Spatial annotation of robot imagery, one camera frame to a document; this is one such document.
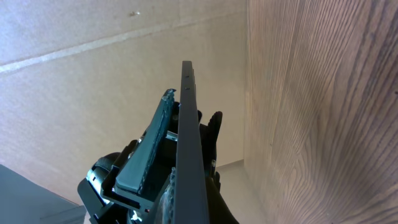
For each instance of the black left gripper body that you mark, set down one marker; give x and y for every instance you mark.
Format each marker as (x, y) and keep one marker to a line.
(107, 203)

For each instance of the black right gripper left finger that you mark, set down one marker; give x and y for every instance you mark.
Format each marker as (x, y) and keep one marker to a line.
(162, 211)

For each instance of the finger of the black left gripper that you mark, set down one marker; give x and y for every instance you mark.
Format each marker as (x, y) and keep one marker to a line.
(134, 173)
(209, 136)

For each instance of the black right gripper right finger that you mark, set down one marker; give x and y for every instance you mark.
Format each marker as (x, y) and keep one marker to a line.
(219, 212)

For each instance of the blue Galaxy smartphone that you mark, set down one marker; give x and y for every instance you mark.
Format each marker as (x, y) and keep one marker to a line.
(190, 200)

